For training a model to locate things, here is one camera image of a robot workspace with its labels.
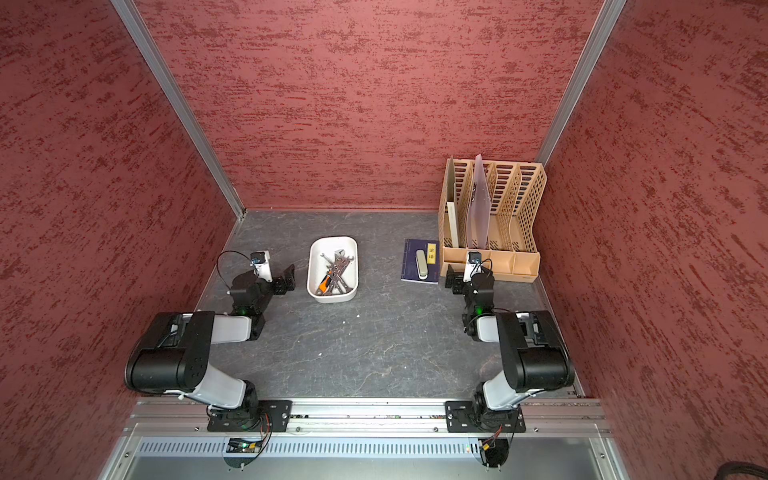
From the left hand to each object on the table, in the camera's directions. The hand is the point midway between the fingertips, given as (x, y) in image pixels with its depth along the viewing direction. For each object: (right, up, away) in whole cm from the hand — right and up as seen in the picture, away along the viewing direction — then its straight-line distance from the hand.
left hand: (279, 270), depth 94 cm
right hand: (+60, +1, +1) cm, 60 cm away
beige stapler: (+47, +2, +7) cm, 47 cm away
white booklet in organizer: (+55, +15, -4) cm, 57 cm away
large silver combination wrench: (+18, -2, +6) cm, 19 cm away
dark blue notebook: (+43, -1, +9) cm, 44 cm away
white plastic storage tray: (+18, +6, +15) cm, 24 cm away
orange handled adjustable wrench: (+14, -4, +5) cm, 15 cm away
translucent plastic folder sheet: (+66, +20, +5) cm, 70 cm away
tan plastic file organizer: (+78, +6, +7) cm, 79 cm away
